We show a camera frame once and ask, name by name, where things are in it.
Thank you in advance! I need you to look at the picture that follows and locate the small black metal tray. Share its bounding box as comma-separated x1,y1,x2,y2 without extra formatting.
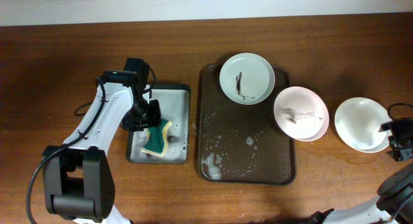
126,84,191,164

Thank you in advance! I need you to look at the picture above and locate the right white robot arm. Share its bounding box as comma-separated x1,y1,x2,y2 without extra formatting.
304,118,412,224

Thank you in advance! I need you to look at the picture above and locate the green and yellow sponge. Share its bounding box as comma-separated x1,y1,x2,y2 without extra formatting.
141,119,172,157

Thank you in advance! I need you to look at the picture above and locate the white plate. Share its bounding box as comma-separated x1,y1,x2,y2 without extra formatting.
334,97,391,153

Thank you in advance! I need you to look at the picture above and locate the grey-white plate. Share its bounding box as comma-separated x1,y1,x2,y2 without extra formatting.
219,53,276,105

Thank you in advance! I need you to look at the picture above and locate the pink plate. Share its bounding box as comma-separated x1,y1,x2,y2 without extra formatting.
274,87,330,141

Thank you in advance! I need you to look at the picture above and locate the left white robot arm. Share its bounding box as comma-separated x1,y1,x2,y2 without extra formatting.
38,57,161,223

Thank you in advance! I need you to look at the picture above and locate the large brown serving tray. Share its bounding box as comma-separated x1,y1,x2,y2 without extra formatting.
197,65,296,186

